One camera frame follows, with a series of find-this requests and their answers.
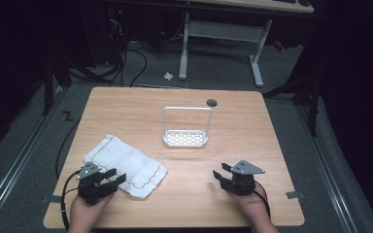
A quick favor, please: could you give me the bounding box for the person's left hand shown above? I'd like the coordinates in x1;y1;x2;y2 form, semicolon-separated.
68;192;115;228

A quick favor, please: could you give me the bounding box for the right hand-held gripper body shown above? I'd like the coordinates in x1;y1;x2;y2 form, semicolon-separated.
220;159;266;197

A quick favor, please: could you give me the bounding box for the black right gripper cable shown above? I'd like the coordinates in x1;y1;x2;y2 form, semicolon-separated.
253;180;272;218

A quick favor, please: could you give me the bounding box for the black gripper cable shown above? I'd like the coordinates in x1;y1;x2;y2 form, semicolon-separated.
60;169;83;233
253;180;272;218

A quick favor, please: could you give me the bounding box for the black floor cable bundle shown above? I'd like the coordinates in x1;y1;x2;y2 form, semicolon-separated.
67;18;149;88

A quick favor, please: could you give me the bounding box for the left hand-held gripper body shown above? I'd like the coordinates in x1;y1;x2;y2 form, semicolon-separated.
77;161;117;206

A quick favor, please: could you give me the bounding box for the grey tape strip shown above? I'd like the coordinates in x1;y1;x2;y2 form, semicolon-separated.
286;190;306;200
41;193;63;205

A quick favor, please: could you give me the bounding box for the black metal stand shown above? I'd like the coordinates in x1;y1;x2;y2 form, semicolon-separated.
42;54;73;117
262;74;322;138

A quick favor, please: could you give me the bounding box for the white cloth with dark stitching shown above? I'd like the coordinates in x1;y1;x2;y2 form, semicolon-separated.
83;134;169;199

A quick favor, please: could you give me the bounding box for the metal floor rail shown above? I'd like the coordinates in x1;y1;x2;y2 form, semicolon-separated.
0;86;66;229
295;105;358;233

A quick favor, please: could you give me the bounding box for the white-framed wooden desk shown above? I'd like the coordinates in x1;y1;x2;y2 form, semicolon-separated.
178;0;316;89

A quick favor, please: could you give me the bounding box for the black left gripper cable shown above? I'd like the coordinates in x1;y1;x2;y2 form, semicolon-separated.
60;169;83;233

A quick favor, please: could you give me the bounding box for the white drying rack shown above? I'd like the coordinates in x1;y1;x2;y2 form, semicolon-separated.
161;106;214;149

